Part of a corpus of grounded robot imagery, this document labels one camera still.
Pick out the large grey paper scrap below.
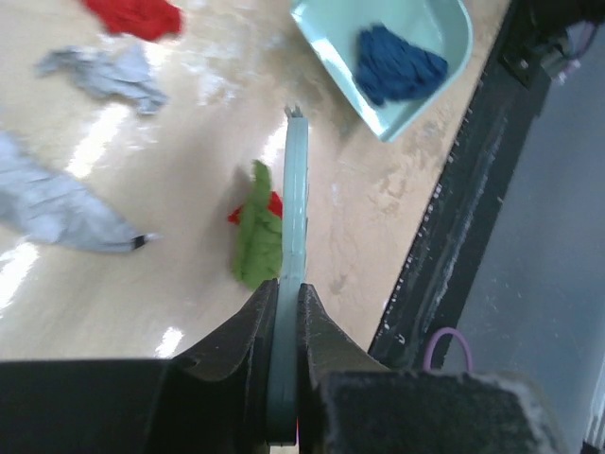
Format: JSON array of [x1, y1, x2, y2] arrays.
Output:
[[1, 131, 159, 253]]

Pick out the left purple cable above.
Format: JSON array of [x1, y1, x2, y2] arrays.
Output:
[[423, 326, 474, 373]]

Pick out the red scrap centre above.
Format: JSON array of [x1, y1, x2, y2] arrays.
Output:
[[82, 0, 182, 42]]

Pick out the small grey paper scrap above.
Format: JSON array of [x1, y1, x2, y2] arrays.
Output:
[[35, 44, 167, 115]]

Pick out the teal hand brush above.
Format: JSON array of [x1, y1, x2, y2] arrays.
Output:
[[266, 106, 309, 446]]

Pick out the green paper scrap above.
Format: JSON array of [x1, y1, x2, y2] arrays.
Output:
[[232, 160, 283, 291]]

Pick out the teal dustpan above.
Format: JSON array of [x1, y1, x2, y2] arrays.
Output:
[[290, 0, 473, 142]]

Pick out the red scrap front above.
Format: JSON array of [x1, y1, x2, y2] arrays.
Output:
[[228, 191, 283, 225]]

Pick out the black base frame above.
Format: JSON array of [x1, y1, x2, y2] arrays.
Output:
[[369, 1, 604, 369]]

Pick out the red scrap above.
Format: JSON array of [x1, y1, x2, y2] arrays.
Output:
[[228, 191, 283, 225], [82, 0, 182, 42]]

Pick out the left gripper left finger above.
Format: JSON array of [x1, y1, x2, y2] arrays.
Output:
[[167, 279, 279, 445]]

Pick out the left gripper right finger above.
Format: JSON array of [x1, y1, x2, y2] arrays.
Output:
[[297, 284, 392, 445]]

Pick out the blue scrap right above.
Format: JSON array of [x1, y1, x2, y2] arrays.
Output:
[[354, 25, 449, 106]]

